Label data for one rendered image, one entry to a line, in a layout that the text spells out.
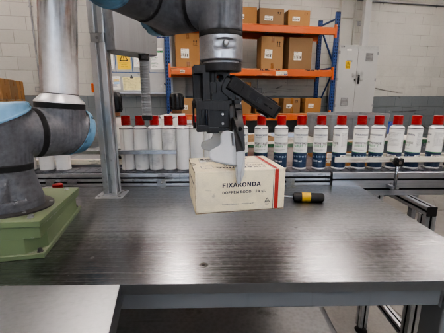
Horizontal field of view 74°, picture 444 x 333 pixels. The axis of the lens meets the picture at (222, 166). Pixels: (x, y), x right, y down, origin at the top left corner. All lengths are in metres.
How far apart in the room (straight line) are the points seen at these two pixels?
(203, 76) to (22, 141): 0.42
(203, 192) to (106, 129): 0.57
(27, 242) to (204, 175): 0.40
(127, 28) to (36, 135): 0.44
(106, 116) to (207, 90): 0.53
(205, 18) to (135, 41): 0.53
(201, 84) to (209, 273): 0.34
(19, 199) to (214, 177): 0.44
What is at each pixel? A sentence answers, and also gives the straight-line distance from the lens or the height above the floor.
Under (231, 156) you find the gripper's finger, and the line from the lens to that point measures 0.50.
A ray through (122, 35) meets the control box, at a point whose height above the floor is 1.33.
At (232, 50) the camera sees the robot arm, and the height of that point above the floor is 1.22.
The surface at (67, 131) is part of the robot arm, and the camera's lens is 0.81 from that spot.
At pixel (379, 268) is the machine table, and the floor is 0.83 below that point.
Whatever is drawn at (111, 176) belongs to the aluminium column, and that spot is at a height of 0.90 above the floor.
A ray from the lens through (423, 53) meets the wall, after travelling 7.67.
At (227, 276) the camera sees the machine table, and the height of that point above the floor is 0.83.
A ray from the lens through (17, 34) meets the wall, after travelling 6.02.
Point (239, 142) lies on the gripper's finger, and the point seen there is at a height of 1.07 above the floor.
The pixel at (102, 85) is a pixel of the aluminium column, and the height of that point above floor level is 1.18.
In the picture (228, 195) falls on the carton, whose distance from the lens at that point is 0.52.
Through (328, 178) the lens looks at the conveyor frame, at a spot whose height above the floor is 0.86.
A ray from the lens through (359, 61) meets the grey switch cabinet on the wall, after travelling 6.30.
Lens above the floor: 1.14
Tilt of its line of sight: 13 degrees down
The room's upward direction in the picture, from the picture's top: straight up
